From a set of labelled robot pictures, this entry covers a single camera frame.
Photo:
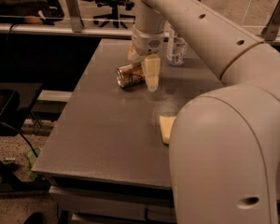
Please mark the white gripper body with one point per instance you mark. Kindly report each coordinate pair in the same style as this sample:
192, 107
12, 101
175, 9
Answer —
146, 43

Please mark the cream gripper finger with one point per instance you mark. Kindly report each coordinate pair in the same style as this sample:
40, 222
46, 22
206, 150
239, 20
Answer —
151, 66
132, 53

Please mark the orange soda can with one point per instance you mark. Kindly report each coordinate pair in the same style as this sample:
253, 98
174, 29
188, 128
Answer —
129, 75

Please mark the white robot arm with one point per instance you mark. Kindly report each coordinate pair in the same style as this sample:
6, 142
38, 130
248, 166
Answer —
224, 150

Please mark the clear plastic water bottle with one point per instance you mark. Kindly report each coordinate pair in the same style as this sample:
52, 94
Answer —
176, 48

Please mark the black office chair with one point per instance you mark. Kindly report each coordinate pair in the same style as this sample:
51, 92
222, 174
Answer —
113, 16

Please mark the yellow wavy sponge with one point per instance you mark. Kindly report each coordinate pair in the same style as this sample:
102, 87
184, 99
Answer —
166, 125

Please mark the black side table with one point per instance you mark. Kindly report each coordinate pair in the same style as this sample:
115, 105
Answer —
16, 103

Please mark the dark desk with clutter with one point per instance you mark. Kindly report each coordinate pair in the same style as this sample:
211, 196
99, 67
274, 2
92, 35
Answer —
30, 11

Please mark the green crumpled wrapper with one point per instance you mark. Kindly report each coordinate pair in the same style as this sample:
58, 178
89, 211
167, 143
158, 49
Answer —
31, 158

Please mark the white cabinet under table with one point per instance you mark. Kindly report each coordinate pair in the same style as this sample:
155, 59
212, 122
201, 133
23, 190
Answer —
99, 207

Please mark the black shoe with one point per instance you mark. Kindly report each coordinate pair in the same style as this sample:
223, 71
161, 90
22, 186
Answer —
35, 218

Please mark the left metal glass bracket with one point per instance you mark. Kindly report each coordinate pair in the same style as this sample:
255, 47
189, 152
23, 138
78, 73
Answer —
75, 17

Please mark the metal glass bracket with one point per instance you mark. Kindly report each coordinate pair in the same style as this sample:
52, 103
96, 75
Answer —
270, 31
75, 17

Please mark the right metal glass bracket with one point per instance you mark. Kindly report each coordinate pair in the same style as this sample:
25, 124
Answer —
270, 31

